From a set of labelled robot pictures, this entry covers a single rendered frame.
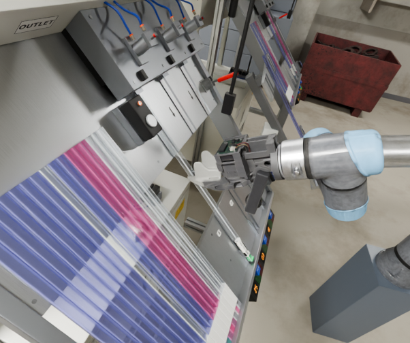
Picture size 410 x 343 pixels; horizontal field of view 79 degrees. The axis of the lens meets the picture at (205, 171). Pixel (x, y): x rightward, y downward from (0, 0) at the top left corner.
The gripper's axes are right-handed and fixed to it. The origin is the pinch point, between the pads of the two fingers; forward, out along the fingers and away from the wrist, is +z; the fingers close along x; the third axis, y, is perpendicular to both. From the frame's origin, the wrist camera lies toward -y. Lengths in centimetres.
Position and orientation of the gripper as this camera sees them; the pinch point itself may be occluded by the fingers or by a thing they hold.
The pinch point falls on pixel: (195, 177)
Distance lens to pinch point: 57.6
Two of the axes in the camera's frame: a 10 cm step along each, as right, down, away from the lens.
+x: -3.6, 5.8, -7.3
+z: -8.7, 0.8, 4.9
